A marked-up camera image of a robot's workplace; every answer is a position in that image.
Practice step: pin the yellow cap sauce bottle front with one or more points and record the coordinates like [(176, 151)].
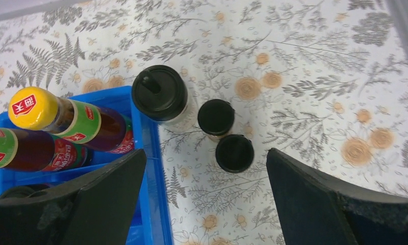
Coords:
[(35, 151)]

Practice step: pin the small brown spice bottle rear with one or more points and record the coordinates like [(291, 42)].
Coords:
[(216, 118)]

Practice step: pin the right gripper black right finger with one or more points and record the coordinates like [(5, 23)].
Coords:
[(316, 208)]

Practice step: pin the clear jar black knob lid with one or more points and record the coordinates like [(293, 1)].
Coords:
[(23, 191)]

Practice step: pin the small brown spice bottle front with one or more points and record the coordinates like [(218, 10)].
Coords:
[(234, 153)]

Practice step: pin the sauce bottle red label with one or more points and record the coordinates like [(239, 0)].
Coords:
[(98, 128)]

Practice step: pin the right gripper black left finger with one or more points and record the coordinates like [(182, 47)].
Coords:
[(95, 208)]

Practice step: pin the floral tablecloth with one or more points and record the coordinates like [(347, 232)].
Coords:
[(323, 81)]

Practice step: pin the blue plastic divided bin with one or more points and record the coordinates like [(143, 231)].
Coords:
[(150, 223)]

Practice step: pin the small brown spice bottle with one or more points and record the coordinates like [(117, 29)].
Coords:
[(234, 153), (216, 118)]

